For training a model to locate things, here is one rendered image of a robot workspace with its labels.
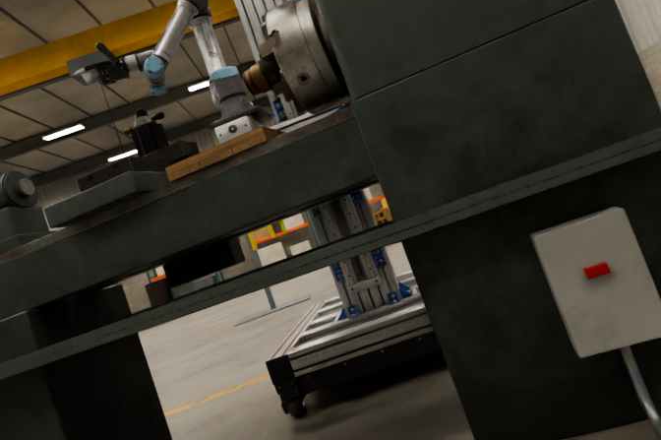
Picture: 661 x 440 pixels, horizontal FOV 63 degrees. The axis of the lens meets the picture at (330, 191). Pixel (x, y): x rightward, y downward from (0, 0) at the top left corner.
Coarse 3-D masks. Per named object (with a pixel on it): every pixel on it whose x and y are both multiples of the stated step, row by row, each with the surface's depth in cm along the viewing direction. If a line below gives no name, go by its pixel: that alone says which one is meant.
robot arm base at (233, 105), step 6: (228, 96) 218; (234, 96) 218; (240, 96) 219; (246, 96) 222; (222, 102) 220; (228, 102) 218; (234, 102) 218; (240, 102) 218; (246, 102) 220; (222, 108) 220; (228, 108) 217; (234, 108) 217; (240, 108) 217; (246, 108) 217; (222, 114) 220; (228, 114) 217
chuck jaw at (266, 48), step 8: (272, 32) 140; (272, 40) 139; (280, 40) 138; (264, 48) 141; (264, 56) 141; (272, 56) 142; (264, 64) 146; (272, 64) 146; (264, 72) 149; (272, 72) 151
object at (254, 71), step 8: (256, 64) 154; (248, 72) 154; (256, 72) 152; (248, 80) 153; (256, 80) 152; (264, 80) 151; (272, 80) 153; (280, 80) 155; (248, 88) 154; (256, 88) 154; (264, 88) 154
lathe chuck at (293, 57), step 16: (272, 16) 142; (288, 16) 139; (288, 32) 137; (272, 48) 138; (288, 48) 137; (304, 48) 136; (288, 64) 138; (304, 64) 137; (288, 80) 140; (320, 80) 140; (304, 96) 143; (320, 96) 144
